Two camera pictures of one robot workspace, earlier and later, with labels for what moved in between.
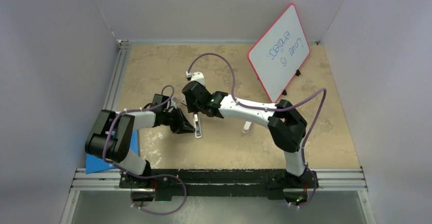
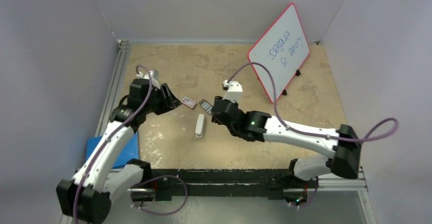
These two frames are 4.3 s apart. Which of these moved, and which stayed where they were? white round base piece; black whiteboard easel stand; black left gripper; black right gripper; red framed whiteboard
Moved: black left gripper; black right gripper; white round base piece
Stayed: black whiteboard easel stand; red framed whiteboard
